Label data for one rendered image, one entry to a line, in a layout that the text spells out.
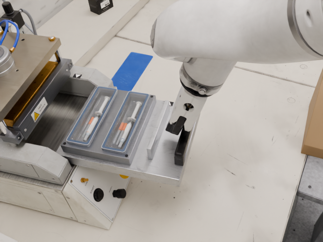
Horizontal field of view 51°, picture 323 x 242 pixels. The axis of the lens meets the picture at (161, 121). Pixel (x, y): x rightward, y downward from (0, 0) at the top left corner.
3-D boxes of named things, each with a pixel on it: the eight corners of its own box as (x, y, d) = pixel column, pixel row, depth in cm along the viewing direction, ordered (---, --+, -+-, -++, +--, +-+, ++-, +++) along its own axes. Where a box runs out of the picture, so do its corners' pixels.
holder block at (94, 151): (63, 151, 79) (59, 145, 77) (97, 92, 91) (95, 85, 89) (130, 165, 75) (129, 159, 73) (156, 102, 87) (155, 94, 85)
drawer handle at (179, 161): (174, 164, 74) (173, 153, 71) (189, 114, 84) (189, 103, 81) (183, 166, 74) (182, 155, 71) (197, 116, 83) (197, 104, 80)
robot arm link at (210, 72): (181, 82, 58) (230, 89, 60) (210, 20, 48) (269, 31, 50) (176, 48, 63) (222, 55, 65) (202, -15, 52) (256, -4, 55)
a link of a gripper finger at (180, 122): (177, 137, 67) (177, 131, 72) (193, 101, 65) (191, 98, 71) (172, 135, 67) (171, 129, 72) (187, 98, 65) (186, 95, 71)
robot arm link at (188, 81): (222, 95, 59) (215, 105, 61) (229, 63, 65) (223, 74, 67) (177, 76, 59) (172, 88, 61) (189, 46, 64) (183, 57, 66)
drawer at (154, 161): (59, 163, 81) (48, 143, 75) (95, 99, 95) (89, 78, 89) (180, 189, 74) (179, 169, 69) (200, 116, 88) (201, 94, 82)
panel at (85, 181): (112, 223, 89) (67, 182, 78) (146, 136, 108) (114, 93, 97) (118, 223, 88) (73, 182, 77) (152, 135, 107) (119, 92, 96)
